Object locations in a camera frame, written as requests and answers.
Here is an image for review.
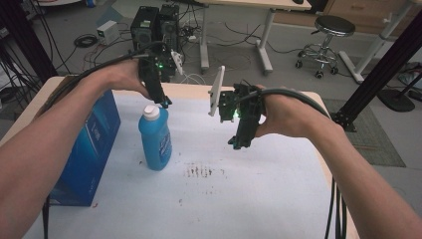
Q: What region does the grey floor mat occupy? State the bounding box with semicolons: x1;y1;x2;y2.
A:
321;97;407;168

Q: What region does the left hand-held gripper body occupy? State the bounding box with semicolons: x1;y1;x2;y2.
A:
137;42;184;105

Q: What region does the blue bottle with white cap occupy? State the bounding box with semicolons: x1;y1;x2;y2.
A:
137;104;173;172

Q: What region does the black computer tower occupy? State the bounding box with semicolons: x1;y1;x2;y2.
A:
129;5;161;54
158;3;182;79

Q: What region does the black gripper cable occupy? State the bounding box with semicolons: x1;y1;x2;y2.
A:
42;40;167;113
237;87;348;239

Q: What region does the coiled black cable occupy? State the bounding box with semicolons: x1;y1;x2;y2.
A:
73;33;100;49

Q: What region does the person's right hand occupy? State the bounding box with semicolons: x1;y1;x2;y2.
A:
254;84;334;139

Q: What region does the black chrome swivel stool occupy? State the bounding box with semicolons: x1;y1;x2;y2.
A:
295;14;357;80

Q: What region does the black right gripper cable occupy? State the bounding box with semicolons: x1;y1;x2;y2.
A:
237;87;348;239

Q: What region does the white-legged wooden desk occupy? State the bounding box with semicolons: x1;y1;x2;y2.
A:
198;0;313;76

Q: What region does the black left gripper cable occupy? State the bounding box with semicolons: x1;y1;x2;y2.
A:
42;40;167;113

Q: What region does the wooden cabinet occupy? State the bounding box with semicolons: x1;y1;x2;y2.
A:
272;0;422;35

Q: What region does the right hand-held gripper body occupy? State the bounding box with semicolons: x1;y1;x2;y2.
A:
207;65;267;142

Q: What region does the black aluminium frame post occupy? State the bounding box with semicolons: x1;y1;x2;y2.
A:
330;9;422;132

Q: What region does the white desk leg frame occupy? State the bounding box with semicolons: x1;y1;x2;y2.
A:
337;0;420;85

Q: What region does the white table mat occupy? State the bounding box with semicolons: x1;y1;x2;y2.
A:
22;89;336;239

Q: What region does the person's left hand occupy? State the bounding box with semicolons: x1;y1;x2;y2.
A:
81;59;151;101

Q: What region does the black round stand base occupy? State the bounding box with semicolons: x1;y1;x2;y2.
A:
376;88;416;114

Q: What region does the small white device box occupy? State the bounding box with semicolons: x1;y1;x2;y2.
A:
96;20;120;47

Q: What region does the blue cardboard box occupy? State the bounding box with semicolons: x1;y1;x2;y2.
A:
39;75;122;208

